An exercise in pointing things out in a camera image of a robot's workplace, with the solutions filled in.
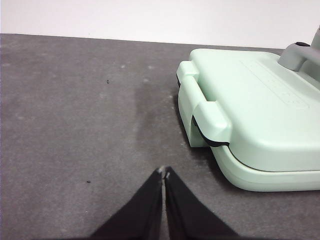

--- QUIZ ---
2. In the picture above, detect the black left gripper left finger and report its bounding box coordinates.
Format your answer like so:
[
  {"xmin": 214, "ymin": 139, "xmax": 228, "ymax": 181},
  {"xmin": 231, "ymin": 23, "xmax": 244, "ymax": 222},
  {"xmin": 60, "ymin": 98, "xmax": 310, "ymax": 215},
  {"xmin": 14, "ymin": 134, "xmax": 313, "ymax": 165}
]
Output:
[{"xmin": 87, "ymin": 166, "xmax": 168, "ymax": 240}]

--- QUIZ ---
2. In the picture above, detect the silver press lid handle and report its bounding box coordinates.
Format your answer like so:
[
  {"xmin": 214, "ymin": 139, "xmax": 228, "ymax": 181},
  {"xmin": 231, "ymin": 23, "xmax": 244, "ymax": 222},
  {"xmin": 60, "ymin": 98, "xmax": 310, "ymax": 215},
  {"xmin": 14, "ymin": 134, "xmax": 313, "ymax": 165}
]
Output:
[{"xmin": 278, "ymin": 41, "xmax": 320, "ymax": 73}]

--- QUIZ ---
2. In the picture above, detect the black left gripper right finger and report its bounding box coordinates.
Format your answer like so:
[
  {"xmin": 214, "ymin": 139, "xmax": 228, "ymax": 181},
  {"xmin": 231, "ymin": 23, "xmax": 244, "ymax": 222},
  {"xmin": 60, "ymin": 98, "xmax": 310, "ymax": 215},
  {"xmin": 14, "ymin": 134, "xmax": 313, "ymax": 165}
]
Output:
[{"xmin": 163, "ymin": 165, "xmax": 241, "ymax": 240}]

